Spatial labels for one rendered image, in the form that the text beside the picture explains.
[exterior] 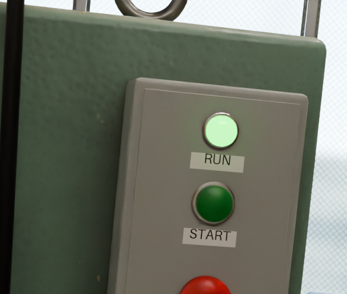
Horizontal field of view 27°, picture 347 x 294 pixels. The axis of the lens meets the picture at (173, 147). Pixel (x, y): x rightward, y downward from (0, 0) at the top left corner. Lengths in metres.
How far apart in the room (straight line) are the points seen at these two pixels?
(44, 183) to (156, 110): 0.10
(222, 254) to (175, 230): 0.03
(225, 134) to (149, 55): 0.09
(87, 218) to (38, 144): 0.06
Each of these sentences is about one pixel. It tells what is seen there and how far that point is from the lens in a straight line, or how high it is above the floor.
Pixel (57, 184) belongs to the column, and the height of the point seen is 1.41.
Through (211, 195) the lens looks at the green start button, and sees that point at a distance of 0.40.
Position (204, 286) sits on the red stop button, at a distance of 0.40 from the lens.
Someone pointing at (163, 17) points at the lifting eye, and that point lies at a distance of 0.56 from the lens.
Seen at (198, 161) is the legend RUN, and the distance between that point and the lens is 0.40.
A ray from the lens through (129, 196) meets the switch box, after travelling 0.40.
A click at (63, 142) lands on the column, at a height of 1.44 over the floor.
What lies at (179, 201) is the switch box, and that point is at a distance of 0.40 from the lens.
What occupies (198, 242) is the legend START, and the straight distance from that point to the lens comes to 0.40.
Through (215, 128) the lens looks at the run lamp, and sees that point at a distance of 0.39.
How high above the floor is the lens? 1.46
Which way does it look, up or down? 3 degrees down
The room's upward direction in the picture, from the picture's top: 6 degrees clockwise
